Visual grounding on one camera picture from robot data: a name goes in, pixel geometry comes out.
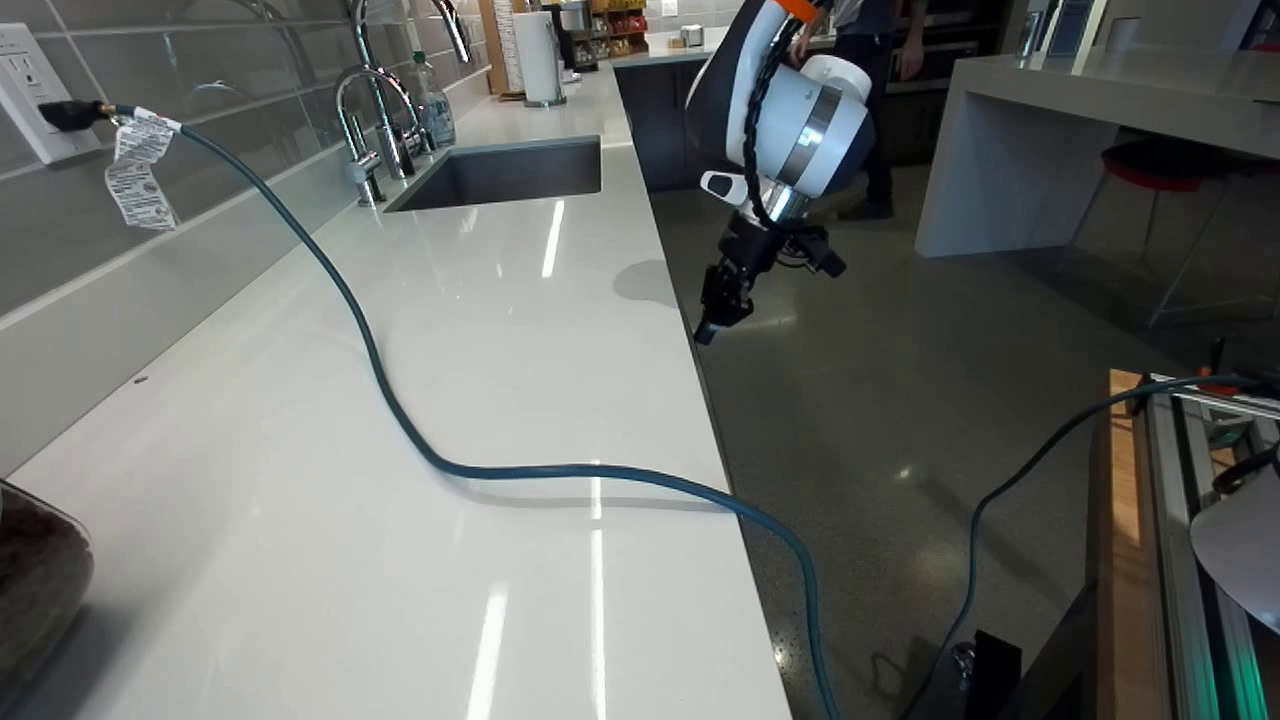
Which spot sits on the aluminium frame rail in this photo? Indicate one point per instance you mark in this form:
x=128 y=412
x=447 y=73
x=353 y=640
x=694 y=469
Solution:
x=1185 y=562

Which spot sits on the soap dispenser bottle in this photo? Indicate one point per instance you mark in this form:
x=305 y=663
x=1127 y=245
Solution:
x=438 y=121

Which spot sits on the black power plug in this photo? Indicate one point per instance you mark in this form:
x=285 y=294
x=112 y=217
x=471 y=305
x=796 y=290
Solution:
x=69 y=114

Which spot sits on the dark wood cabinet counter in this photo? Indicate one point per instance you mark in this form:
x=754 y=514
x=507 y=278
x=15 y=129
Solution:
x=663 y=121

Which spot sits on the black box on floor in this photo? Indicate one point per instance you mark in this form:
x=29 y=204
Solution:
x=989 y=673

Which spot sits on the black built-in oven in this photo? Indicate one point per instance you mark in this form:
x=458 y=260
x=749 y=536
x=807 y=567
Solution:
x=952 y=40

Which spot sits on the chrome pull-down sprayer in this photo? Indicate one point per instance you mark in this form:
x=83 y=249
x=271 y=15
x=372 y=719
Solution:
x=452 y=30

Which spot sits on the chrome kitchen faucet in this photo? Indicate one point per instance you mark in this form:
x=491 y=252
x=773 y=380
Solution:
x=382 y=114

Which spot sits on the white wall power outlet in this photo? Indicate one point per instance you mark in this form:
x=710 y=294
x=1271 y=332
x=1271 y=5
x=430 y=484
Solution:
x=27 y=82

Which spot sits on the wooden cart edge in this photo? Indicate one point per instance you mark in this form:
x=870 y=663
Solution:
x=1130 y=562

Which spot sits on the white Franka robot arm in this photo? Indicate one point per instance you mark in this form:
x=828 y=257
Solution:
x=813 y=124

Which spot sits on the person in dark clothes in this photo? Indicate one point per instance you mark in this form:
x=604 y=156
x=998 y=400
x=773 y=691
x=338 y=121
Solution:
x=881 y=104

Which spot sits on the white kitchen island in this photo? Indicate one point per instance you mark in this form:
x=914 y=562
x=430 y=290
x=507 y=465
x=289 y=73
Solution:
x=1000 y=166

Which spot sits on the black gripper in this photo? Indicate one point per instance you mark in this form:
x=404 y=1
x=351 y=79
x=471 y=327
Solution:
x=742 y=272

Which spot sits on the small cup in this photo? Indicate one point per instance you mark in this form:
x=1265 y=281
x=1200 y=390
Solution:
x=694 y=34

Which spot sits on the undermount kitchen sink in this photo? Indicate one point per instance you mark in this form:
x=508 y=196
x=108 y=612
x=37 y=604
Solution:
x=512 y=172

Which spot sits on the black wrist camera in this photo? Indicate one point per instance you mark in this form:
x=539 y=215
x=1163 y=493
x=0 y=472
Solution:
x=818 y=249

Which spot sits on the red bar stool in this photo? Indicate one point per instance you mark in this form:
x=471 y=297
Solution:
x=1164 y=160

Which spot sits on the white round disc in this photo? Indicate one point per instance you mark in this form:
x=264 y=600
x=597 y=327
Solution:
x=1247 y=546

